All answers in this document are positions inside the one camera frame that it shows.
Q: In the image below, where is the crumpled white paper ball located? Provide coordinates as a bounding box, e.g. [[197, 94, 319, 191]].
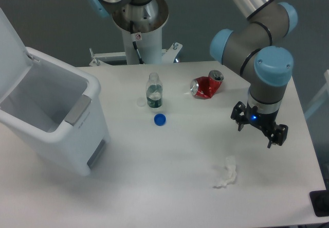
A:
[[213, 155, 237, 189]]

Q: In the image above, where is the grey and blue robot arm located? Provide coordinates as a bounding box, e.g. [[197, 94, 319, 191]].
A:
[[88, 0, 298, 145]]

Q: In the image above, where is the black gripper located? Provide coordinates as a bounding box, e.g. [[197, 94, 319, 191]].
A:
[[231, 101, 288, 148]]

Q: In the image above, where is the white trash bin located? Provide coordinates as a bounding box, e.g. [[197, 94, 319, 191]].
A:
[[1, 13, 109, 176]]

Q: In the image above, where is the crushed red soda can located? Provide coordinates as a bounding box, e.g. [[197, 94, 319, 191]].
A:
[[190, 69, 224, 99]]

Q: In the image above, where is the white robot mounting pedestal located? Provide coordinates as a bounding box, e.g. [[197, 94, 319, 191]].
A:
[[88, 0, 183, 67]]

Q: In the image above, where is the blue bottle cap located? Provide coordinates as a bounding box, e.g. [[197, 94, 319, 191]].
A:
[[154, 113, 167, 126]]

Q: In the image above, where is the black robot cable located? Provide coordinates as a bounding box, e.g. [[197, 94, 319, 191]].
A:
[[129, 19, 144, 65]]

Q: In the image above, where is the black device at table edge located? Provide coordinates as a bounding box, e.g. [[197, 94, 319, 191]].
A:
[[309, 190, 328, 217]]

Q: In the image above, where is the clear plastic water bottle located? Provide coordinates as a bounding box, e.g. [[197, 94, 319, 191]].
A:
[[146, 72, 163, 108]]

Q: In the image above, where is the white chair part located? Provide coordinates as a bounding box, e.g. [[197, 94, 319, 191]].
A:
[[304, 69, 328, 120]]

